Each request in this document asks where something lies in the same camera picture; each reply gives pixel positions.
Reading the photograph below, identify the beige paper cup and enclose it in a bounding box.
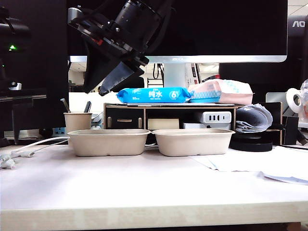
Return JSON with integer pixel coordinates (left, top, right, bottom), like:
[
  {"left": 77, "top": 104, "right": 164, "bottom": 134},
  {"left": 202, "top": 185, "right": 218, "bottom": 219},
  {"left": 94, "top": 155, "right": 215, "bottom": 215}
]
[{"left": 64, "top": 112, "right": 93, "bottom": 133}]

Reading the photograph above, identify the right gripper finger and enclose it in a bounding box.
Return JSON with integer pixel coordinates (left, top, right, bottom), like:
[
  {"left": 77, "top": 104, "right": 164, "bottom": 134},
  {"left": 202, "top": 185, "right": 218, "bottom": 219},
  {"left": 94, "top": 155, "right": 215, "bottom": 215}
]
[
  {"left": 98, "top": 61, "right": 136, "bottom": 97},
  {"left": 83, "top": 37, "right": 122, "bottom": 94}
]

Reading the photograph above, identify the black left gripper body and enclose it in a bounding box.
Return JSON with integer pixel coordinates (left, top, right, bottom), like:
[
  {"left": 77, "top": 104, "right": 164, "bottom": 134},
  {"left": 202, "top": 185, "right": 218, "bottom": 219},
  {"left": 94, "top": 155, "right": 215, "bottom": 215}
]
[{"left": 0, "top": 82, "right": 48, "bottom": 104}]

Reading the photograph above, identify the clear plastic container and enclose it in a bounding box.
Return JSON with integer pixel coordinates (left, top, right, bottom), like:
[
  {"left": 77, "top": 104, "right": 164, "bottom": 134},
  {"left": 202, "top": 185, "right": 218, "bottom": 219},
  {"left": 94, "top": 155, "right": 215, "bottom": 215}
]
[{"left": 91, "top": 113, "right": 104, "bottom": 130}]

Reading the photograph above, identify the white box with red print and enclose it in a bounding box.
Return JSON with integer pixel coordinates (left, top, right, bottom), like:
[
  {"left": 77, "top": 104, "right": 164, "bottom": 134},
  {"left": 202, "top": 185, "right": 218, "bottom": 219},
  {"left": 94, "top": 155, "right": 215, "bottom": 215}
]
[{"left": 185, "top": 64, "right": 201, "bottom": 85}]

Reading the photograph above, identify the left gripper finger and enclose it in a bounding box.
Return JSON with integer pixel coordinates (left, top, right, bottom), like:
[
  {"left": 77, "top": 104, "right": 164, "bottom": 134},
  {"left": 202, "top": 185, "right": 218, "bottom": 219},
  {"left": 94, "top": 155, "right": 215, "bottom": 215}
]
[{"left": 12, "top": 102, "right": 22, "bottom": 145}]

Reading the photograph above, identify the black small box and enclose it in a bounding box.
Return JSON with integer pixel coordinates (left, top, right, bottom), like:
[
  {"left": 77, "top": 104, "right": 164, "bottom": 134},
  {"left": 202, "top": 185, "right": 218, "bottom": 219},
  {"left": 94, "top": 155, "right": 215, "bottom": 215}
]
[{"left": 281, "top": 116, "right": 299, "bottom": 146}]

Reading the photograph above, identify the blue wet wipes pack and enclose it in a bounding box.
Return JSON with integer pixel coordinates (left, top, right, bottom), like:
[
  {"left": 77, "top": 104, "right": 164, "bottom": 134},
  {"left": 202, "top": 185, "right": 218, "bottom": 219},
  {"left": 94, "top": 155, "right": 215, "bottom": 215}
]
[{"left": 116, "top": 87, "right": 192, "bottom": 104}]

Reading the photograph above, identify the blue wall socket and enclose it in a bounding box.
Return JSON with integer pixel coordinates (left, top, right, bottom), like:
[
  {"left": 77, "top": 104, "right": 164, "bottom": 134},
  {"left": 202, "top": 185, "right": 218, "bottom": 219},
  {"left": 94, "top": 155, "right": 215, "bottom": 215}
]
[{"left": 52, "top": 127, "right": 67, "bottom": 138}]

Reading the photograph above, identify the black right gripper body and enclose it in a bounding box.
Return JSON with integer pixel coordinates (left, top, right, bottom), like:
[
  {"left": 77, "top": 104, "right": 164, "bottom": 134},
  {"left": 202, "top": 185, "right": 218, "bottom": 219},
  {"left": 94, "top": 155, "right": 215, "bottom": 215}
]
[{"left": 69, "top": 13, "right": 155, "bottom": 73}]

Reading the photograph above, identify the clear plastic bag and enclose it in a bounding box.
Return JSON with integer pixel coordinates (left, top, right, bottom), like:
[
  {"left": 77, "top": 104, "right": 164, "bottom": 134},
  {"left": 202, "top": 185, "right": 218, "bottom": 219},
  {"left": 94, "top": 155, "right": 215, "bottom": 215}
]
[{"left": 299, "top": 78, "right": 308, "bottom": 114}]

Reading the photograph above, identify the beige paper box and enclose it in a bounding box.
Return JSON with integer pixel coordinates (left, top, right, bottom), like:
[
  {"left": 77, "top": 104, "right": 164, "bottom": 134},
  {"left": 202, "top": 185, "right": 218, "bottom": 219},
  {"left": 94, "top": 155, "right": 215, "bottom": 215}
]
[
  {"left": 66, "top": 129, "right": 152, "bottom": 157},
  {"left": 153, "top": 128, "right": 236, "bottom": 156}
]

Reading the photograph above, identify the silver metal plate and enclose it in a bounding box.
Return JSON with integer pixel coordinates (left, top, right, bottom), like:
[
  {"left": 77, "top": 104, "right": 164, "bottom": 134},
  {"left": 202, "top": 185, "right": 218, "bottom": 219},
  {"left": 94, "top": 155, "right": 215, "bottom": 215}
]
[{"left": 265, "top": 92, "right": 288, "bottom": 104}]

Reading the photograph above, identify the small white flat box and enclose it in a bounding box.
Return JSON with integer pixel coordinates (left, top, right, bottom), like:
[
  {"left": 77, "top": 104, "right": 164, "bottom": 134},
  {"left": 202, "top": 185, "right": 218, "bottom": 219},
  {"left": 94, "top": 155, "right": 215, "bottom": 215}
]
[{"left": 182, "top": 122, "right": 205, "bottom": 130}]

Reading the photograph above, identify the wooden desk organizer shelf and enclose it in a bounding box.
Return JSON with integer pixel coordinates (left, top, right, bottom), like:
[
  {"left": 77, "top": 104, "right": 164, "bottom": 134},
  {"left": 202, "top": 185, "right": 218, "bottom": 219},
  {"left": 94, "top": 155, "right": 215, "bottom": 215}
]
[{"left": 103, "top": 103, "right": 282, "bottom": 146}]

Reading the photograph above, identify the white cable with connector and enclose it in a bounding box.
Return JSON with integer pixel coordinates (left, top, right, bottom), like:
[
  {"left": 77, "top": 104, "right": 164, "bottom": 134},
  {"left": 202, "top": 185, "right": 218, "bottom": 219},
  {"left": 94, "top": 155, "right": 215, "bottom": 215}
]
[{"left": 11, "top": 136, "right": 70, "bottom": 158}]

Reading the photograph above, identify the dark computer monitor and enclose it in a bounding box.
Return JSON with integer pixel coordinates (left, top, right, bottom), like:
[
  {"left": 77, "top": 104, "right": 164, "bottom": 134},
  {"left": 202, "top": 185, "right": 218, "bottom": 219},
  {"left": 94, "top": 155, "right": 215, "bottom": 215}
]
[{"left": 0, "top": 0, "right": 70, "bottom": 133}]

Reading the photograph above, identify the white USB power strip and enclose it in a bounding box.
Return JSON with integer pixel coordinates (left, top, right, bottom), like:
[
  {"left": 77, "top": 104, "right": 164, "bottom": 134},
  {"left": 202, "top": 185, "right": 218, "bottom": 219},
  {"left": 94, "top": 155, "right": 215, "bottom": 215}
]
[{"left": 198, "top": 111, "right": 232, "bottom": 126}]

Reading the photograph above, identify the bluish folded paper sheet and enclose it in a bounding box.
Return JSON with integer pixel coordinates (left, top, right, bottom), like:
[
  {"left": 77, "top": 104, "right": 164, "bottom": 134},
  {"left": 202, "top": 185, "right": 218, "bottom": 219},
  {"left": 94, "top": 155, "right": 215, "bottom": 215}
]
[{"left": 257, "top": 169, "right": 308, "bottom": 185}]

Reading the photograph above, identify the beige sticky note block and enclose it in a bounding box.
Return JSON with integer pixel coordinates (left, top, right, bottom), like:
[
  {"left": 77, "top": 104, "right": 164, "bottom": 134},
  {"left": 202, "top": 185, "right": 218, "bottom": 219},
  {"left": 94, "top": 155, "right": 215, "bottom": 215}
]
[{"left": 147, "top": 118, "right": 180, "bottom": 130}]

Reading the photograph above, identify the black round monitor base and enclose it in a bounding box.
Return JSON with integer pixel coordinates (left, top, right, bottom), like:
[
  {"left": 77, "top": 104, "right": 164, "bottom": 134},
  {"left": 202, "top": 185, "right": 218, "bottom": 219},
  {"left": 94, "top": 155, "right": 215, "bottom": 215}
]
[{"left": 230, "top": 133, "right": 274, "bottom": 152}]

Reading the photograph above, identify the black office chair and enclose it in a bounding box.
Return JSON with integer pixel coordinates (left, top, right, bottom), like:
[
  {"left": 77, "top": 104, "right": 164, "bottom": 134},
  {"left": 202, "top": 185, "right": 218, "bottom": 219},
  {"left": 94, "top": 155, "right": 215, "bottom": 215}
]
[{"left": 129, "top": 76, "right": 145, "bottom": 90}]

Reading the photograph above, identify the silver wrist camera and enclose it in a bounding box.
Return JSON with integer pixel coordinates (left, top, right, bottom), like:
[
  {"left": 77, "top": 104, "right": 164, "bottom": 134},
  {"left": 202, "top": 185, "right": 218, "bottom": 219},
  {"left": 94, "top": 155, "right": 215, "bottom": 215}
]
[{"left": 68, "top": 7, "right": 89, "bottom": 25}]

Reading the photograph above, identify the silver-bezel computer monitor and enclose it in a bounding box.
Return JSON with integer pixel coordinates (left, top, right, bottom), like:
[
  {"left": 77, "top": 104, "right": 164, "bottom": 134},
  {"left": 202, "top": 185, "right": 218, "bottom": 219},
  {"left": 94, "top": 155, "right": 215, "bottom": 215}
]
[{"left": 68, "top": 0, "right": 288, "bottom": 89}]

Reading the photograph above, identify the pink tissue pack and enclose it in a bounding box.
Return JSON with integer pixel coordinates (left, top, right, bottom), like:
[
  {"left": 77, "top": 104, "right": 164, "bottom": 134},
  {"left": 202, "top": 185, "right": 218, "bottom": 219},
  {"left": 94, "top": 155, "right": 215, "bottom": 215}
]
[{"left": 187, "top": 79, "right": 256, "bottom": 105}]

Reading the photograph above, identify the black cable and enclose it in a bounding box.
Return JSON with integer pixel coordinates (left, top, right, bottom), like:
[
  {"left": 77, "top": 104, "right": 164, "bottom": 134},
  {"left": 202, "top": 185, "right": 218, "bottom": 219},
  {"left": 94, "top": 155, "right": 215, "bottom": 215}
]
[{"left": 281, "top": 145, "right": 308, "bottom": 152}]

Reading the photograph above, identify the black AOC monitor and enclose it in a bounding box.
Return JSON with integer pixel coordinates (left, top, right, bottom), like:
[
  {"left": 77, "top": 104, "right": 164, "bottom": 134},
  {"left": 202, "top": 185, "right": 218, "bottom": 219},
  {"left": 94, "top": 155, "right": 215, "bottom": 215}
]
[{"left": 218, "top": 18, "right": 308, "bottom": 104}]

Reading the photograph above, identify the black round knob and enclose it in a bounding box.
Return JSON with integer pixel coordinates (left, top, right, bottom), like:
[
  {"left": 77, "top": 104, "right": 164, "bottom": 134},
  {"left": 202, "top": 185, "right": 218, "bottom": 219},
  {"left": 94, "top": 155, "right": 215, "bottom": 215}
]
[{"left": 38, "top": 127, "right": 53, "bottom": 139}]

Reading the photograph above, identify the curled paper stack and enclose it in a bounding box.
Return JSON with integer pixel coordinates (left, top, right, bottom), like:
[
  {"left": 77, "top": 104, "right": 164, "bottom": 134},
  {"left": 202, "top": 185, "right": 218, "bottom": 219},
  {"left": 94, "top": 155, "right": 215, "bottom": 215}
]
[{"left": 235, "top": 103, "right": 274, "bottom": 133}]

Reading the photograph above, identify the white tape roll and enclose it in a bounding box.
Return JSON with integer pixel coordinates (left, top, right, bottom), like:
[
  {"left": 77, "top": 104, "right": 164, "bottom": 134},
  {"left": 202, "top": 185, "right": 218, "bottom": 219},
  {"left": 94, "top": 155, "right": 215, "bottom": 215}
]
[{"left": 285, "top": 88, "right": 302, "bottom": 114}]

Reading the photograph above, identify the black organizer drawer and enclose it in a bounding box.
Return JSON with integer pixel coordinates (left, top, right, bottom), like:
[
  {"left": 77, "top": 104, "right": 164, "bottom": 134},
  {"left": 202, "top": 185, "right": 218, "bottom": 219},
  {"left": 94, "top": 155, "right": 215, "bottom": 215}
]
[{"left": 105, "top": 110, "right": 144, "bottom": 130}]

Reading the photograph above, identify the silver pen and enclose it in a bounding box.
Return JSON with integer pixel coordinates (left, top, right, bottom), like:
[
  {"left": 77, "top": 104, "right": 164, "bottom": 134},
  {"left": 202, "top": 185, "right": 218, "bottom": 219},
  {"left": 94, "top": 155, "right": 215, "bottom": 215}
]
[{"left": 60, "top": 98, "right": 72, "bottom": 114}]

